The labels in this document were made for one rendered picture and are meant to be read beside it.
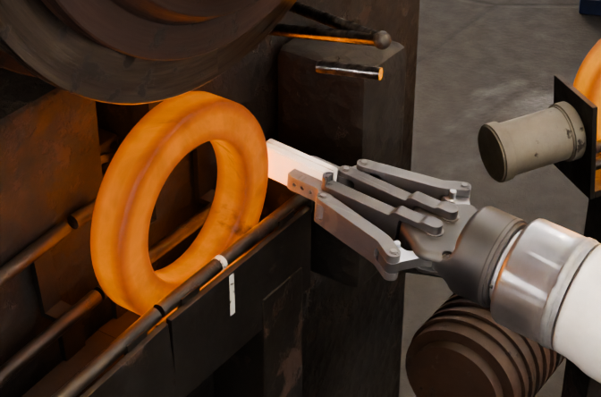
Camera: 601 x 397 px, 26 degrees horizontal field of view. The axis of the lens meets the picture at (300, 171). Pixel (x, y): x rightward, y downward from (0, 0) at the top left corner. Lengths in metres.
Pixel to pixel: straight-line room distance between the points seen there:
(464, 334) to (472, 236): 0.28
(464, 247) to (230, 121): 0.21
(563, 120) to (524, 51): 1.71
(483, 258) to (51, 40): 0.38
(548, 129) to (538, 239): 0.31
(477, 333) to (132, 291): 0.40
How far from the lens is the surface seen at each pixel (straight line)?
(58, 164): 1.00
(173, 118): 0.98
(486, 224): 1.01
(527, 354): 1.29
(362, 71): 0.98
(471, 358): 1.27
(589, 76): 1.30
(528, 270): 0.98
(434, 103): 2.76
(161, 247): 1.08
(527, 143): 1.28
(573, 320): 0.97
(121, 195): 0.97
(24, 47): 0.79
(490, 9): 3.19
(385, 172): 1.09
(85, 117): 1.01
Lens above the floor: 1.32
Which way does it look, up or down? 32 degrees down
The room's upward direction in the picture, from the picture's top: straight up
